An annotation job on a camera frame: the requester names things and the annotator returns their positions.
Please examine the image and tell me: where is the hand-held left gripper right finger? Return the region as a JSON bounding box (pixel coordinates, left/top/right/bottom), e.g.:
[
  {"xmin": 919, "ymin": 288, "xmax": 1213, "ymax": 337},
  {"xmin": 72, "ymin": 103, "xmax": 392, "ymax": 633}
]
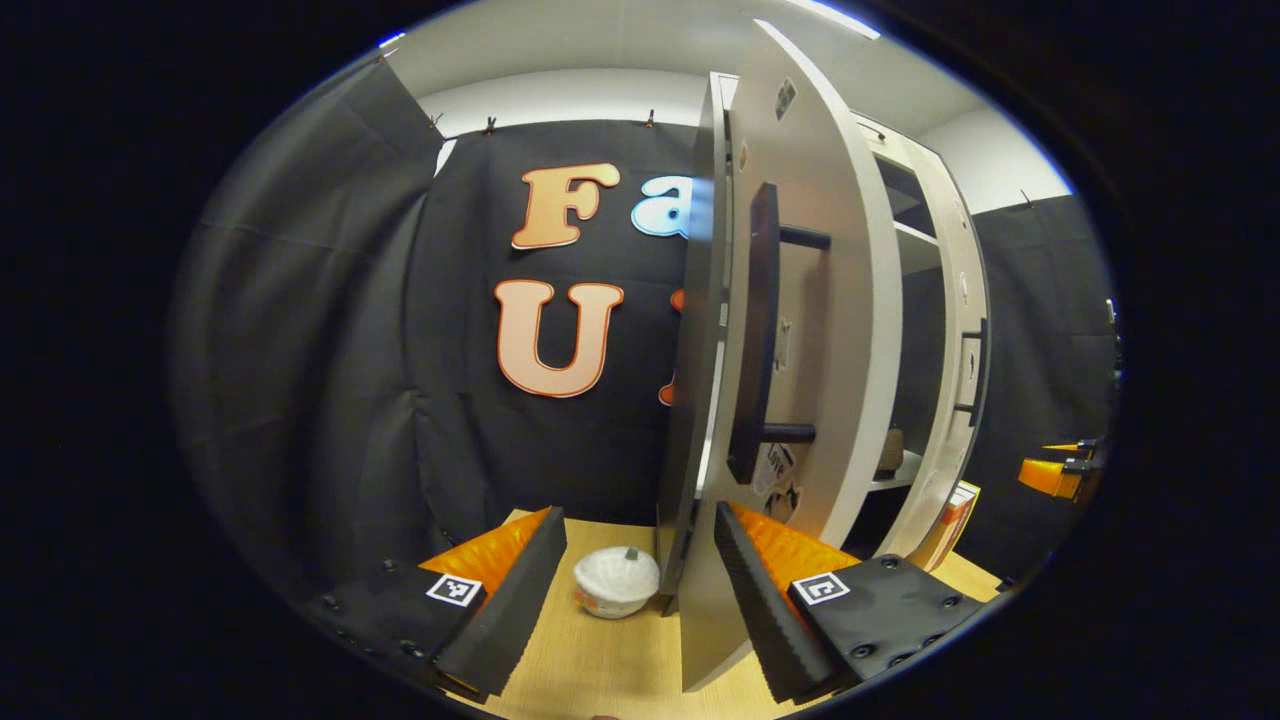
[{"xmin": 712, "ymin": 502, "xmax": 986, "ymax": 704}]

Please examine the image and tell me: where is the black backdrop cloth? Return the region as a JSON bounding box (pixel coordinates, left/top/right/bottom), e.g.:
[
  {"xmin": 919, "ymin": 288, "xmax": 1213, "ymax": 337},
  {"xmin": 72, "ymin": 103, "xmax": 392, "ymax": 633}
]
[{"xmin": 170, "ymin": 55, "xmax": 1116, "ymax": 621}]

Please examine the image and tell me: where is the white cabinet drawer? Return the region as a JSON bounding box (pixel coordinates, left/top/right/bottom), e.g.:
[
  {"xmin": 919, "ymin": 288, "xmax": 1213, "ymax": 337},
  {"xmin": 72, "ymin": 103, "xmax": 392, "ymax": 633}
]
[{"xmin": 850, "ymin": 112, "xmax": 946, "ymax": 176}]

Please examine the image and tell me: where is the white shoe cabinet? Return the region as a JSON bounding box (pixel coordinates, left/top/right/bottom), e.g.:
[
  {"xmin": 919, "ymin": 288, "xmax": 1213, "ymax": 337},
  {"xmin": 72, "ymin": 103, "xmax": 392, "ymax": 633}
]
[{"xmin": 657, "ymin": 72, "xmax": 991, "ymax": 601}]

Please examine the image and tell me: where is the black bar door handle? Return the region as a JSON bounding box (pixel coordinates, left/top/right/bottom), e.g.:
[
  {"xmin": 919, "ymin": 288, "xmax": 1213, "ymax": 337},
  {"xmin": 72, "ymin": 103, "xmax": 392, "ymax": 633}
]
[
  {"xmin": 727, "ymin": 182, "xmax": 833, "ymax": 488},
  {"xmin": 953, "ymin": 318, "xmax": 991, "ymax": 429}
]

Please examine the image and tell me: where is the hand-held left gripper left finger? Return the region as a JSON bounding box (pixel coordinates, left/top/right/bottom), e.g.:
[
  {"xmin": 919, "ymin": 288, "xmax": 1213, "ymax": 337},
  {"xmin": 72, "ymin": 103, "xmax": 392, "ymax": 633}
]
[{"xmin": 300, "ymin": 507, "xmax": 569, "ymax": 704}]

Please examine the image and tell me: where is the white lidded bowl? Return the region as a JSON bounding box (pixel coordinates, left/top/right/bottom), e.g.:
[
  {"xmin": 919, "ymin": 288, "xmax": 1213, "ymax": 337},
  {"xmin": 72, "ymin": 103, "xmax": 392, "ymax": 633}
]
[{"xmin": 573, "ymin": 545, "xmax": 661, "ymax": 621}]

